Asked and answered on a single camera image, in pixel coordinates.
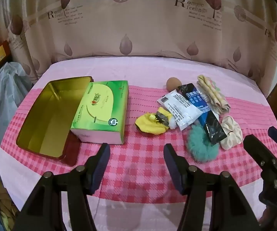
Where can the white sachet packet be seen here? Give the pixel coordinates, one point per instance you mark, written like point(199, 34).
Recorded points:
point(179, 110)

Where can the teal fluffy scrunchie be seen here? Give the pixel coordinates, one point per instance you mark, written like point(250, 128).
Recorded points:
point(199, 146)

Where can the blue black drink packet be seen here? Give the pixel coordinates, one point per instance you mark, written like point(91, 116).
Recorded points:
point(209, 120)

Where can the pink checked blanket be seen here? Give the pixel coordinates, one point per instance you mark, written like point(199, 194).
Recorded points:
point(140, 154)

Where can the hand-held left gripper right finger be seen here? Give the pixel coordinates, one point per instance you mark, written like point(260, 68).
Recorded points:
point(174, 167)

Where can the beige leaf print curtain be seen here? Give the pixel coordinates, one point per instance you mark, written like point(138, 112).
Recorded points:
point(152, 28)

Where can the brown makeup sponge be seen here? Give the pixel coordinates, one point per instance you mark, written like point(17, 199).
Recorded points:
point(172, 83)

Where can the translucent grey plastic cover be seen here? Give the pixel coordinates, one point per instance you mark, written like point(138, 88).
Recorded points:
point(3, 101)

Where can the cream satin scrunchie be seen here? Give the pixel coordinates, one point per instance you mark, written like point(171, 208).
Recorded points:
point(234, 131)

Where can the bag of cotton swabs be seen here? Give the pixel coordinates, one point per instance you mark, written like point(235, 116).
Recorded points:
point(212, 93)

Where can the gold metal tin box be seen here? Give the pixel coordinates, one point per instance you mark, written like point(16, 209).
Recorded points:
point(44, 115)

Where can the white fluffy pompom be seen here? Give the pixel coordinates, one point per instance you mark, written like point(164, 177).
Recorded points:
point(172, 124)

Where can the green tissue pack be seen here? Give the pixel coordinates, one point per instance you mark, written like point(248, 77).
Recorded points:
point(99, 108)

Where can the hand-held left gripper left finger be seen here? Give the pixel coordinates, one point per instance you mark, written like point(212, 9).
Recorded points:
point(100, 164)

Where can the yellow brown cloth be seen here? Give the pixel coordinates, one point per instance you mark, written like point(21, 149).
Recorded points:
point(1, 197)

